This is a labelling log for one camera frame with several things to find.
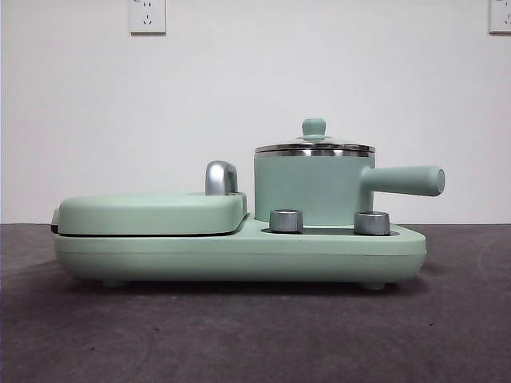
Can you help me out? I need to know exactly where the glass lid with green knob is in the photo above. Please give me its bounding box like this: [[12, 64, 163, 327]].
[[255, 117, 376, 154]]

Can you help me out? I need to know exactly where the silver control knob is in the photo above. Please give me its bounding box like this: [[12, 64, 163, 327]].
[[353, 211, 391, 235], [269, 208, 304, 233]]

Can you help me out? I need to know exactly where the mint green breakfast machine base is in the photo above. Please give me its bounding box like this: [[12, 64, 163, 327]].
[[53, 212, 427, 290]]

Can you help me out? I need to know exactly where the mint green pot with handle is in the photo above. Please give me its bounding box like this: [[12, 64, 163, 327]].
[[253, 150, 447, 224]]

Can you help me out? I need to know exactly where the green hinged cover silver handle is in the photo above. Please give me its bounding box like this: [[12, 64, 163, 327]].
[[50, 160, 249, 237]]

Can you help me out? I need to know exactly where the white wall socket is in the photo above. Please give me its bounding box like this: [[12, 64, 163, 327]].
[[129, 0, 167, 35], [489, 0, 511, 34]]

